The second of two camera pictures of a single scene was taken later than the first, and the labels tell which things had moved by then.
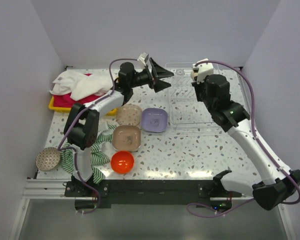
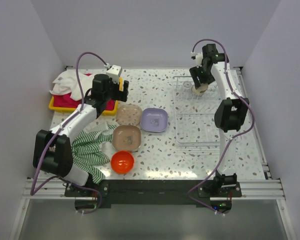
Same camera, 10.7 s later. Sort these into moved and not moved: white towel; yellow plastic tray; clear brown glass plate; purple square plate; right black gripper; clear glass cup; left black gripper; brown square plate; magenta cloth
Moved: right black gripper; left black gripper; clear glass cup
Not moved: white towel; clear brown glass plate; purple square plate; yellow plastic tray; brown square plate; magenta cloth
